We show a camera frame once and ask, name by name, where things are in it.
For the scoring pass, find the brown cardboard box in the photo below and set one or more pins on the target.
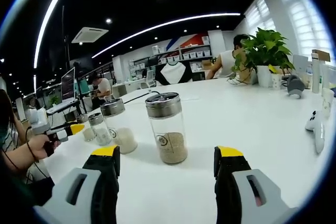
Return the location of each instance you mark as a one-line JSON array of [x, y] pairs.
[[321, 54]]

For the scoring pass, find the long ceiling light strip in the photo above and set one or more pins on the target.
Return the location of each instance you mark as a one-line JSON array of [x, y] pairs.
[[45, 20], [183, 21]]

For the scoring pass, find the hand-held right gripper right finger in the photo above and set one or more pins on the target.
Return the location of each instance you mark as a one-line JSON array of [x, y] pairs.
[[239, 195]]

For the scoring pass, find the white game controller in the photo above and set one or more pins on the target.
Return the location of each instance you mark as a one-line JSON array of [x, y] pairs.
[[316, 132]]

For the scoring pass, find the grey curved gadget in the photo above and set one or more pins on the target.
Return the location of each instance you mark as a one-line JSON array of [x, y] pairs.
[[295, 85]]

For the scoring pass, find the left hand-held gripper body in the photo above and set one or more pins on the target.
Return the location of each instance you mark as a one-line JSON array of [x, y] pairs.
[[39, 128]]

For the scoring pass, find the small cardboard box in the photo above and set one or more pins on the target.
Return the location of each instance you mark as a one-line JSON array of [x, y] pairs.
[[207, 63]]

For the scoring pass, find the white paper cup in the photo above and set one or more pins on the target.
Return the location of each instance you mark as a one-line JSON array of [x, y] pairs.
[[327, 103]]

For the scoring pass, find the grey storage shelf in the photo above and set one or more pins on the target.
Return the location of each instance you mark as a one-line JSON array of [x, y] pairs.
[[181, 51]]

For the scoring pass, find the ceiling air conditioner cassette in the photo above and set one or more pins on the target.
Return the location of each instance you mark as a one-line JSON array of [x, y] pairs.
[[89, 34]]

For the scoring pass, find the round ceiling downlight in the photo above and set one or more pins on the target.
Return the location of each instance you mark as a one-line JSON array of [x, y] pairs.
[[108, 20]]

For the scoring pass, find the tall seasoning bottle brown grains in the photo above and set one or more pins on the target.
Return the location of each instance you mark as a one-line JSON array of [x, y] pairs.
[[165, 119]]

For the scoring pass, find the short ceiling light strip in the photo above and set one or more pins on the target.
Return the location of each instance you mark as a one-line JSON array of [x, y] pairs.
[[35, 83]]

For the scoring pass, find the row of white storage bins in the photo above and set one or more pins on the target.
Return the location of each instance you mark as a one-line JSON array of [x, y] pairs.
[[193, 54]]

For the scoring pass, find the small leafy office plant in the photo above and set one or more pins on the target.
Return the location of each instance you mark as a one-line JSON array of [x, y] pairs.
[[54, 100]]

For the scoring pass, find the black white raglan shirt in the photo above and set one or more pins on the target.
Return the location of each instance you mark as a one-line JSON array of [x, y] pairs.
[[173, 73]]

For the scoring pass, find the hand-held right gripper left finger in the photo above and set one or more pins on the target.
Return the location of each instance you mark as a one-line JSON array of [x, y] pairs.
[[92, 195]]

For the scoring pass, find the green potted plant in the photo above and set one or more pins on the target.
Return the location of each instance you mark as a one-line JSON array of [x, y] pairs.
[[265, 48]]

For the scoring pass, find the white open laptop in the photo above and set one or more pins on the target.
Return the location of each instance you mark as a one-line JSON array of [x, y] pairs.
[[68, 85]]

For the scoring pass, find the tall seasoning bottle white grains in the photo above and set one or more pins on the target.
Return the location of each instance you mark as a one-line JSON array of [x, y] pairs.
[[118, 129]]

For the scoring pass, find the teal panel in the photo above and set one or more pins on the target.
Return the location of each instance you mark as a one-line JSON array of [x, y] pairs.
[[84, 86]]

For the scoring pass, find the person's left hand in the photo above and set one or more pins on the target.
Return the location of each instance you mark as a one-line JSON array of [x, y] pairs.
[[39, 148]]

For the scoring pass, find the short seasoning bottle white crystals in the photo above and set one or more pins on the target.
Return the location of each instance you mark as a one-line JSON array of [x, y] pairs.
[[101, 134]]

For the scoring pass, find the white window blind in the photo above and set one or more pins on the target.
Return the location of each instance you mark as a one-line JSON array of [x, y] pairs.
[[258, 14], [302, 11]]

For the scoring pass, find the white mesh office chair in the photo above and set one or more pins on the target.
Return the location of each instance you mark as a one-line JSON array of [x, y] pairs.
[[149, 77]]

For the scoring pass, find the short seasoning bottle cream grains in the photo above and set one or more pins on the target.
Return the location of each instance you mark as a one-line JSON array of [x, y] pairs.
[[88, 134]]

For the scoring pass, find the white standing panel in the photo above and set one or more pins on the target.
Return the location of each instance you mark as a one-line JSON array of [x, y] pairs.
[[300, 62]]

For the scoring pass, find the dark wall television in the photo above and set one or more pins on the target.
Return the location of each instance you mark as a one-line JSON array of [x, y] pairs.
[[82, 66]]

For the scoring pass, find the small white cup yellow tag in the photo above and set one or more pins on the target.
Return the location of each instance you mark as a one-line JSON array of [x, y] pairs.
[[276, 83]]

